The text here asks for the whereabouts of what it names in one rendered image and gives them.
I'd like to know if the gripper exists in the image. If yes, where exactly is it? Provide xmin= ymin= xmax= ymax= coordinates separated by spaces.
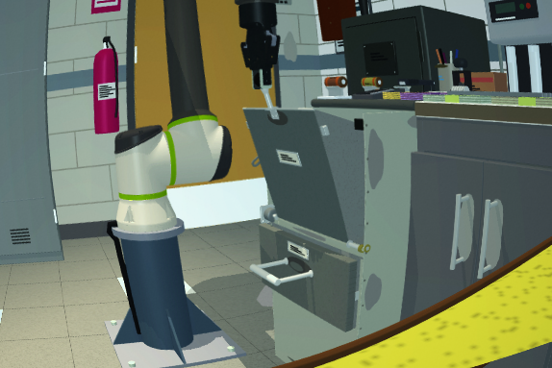
xmin=234 ymin=0 xmax=281 ymax=88

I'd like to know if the white coin bin handle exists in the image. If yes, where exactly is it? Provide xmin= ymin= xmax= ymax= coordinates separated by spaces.
xmin=257 ymin=83 xmax=282 ymax=122

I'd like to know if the white coin roll rack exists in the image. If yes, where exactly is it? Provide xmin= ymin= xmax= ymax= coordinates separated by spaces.
xmin=321 ymin=86 xmax=353 ymax=99

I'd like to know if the grey tilting coin bin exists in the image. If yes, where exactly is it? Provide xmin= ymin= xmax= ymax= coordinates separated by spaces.
xmin=241 ymin=106 xmax=366 ymax=246

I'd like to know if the white pen cup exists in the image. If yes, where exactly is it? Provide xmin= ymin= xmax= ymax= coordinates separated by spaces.
xmin=434 ymin=46 xmax=461 ymax=93

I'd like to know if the grey cash drawer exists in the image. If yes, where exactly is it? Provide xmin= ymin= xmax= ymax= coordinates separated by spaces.
xmin=257 ymin=222 xmax=363 ymax=333

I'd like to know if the orange door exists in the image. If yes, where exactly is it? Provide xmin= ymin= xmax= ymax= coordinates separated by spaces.
xmin=128 ymin=0 xmax=283 ymax=189

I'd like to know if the black safe box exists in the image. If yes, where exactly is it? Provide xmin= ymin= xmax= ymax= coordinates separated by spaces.
xmin=340 ymin=5 xmax=491 ymax=95

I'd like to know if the pink fire extinguisher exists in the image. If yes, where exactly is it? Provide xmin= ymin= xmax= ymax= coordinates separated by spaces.
xmin=92 ymin=36 xmax=121 ymax=135

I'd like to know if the grey hinge rod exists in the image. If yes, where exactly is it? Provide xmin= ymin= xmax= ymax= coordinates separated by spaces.
xmin=258 ymin=204 xmax=372 ymax=257

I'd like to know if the brown cardboard box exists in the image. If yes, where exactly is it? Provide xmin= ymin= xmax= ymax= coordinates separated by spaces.
xmin=458 ymin=70 xmax=510 ymax=93

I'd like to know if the grey tall cabinet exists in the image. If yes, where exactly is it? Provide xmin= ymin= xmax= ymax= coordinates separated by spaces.
xmin=0 ymin=0 xmax=65 ymax=266

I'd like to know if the grey counter cupboard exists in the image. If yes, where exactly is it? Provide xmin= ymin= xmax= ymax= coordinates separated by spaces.
xmin=400 ymin=100 xmax=552 ymax=323

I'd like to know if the yellow curved counter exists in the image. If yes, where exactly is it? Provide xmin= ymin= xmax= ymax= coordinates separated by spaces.
xmin=271 ymin=235 xmax=552 ymax=368

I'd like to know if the white drawer handle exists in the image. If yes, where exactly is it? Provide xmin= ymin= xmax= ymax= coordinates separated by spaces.
xmin=248 ymin=257 xmax=315 ymax=287

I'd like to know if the grey cash pedestal body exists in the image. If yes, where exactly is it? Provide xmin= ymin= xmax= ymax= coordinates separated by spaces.
xmin=263 ymin=98 xmax=418 ymax=364

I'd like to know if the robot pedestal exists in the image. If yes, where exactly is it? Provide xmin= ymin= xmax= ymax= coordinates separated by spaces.
xmin=104 ymin=218 xmax=248 ymax=367

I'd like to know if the white cupboard handle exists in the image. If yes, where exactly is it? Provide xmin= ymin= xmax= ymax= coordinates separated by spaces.
xmin=449 ymin=193 xmax=475 ymax=273
xmin=476 ymin=198 xmax=505 ymax=281

